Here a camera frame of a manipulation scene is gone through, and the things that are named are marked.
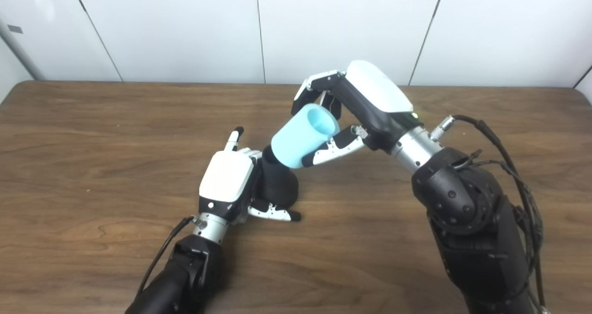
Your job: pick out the light blue cylinder cup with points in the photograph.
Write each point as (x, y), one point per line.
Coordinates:
(296, 140)

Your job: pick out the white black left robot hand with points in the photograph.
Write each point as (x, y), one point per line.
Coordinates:
(226, 175)

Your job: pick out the black funnel-shaped nozzle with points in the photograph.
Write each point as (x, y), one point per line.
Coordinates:
(280, 187)

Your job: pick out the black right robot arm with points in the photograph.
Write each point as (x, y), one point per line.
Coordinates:
(467, 212)

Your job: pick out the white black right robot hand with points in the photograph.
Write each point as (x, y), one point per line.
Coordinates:
(377, 99)

